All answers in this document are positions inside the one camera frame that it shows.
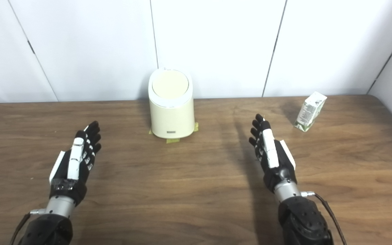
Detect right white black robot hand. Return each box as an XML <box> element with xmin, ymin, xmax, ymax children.
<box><xmin>249</xmin><ymin>114</ymin><xmax>298</xmax><ymax>194</ymax></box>

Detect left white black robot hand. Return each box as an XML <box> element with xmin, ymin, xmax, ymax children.
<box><xmin>49</xmin><ymin>120</ymin><xmax>102</xmax><ymax>206</ymax></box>

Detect white green milk carton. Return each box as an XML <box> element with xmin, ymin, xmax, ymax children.
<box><xmin>294</xmin><ymin>91</ymin><xmax>328</xmax><ymax>132</ymax></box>

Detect cream round bin lid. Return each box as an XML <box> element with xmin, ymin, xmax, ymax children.
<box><xmin>152</xmin><ymin>69</ymin><xmax>189</xmax><ymax>99</ymax></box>

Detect cream-colored cylindrical bin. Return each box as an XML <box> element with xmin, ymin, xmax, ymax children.
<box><xmin>148</xmin><ymin>67</ymin><xmax>196</xmax><ymax>139</ymax></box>

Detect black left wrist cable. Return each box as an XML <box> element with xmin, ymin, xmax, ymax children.
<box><xmin>10</xmin><ymin>209</ymin><xmax>47</xmax><ymax>245</ymax></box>

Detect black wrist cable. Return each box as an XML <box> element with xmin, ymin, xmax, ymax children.
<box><xmin>301</xmin><ymin>192</ymin><xmax>348</xmax><ymax>245</ymax></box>
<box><xmin>10</xmin><ymin>209</ymin><xmax>47</xmax><ymax>245</ymax></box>

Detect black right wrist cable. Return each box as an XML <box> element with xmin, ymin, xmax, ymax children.
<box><xmin>301</xmin><ymin>192</ymin><xmax>348</xmax><ymax>245</ymax></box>

